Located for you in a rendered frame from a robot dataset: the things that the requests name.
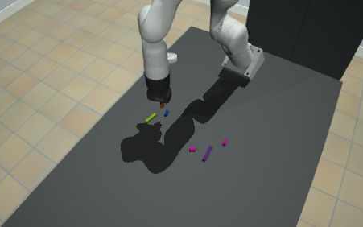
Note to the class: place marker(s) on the purple rod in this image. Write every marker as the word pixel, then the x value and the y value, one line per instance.
pixel 207 153

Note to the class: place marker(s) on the lime green rod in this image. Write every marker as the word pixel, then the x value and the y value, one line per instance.
pixel 151 117

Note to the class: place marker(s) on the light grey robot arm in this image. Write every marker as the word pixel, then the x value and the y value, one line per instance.
pixel 155 24

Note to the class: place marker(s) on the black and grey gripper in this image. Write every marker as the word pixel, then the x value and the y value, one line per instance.
pixel 158 81

